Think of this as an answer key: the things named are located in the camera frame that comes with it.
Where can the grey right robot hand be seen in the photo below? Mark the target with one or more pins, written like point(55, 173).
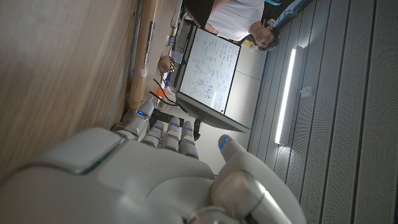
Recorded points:
point(140, 186)

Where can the long ceiling light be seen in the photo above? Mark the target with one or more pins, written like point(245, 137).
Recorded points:
point(285, 96)

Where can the brown woven basket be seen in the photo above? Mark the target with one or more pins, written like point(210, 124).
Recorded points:
point(165, 64)

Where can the person in white t-shirt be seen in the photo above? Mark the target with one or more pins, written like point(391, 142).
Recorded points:
point(236, 18)

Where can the whiteboard with writing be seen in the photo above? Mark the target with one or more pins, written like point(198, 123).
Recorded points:
point(210, 68)

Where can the orange cube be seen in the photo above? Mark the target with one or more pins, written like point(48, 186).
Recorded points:
point(161, 92)

